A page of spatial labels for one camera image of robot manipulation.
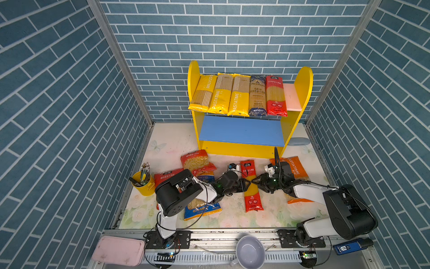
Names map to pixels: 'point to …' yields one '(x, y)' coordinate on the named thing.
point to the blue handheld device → (352, 246)
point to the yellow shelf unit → (256, 137)
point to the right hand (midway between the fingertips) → (251, 180)
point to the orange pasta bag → (298, 171)
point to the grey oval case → (298, 141)
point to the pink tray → (119, 250)
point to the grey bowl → (250, 253)
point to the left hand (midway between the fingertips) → (249, 185)
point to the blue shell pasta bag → (197, 207)
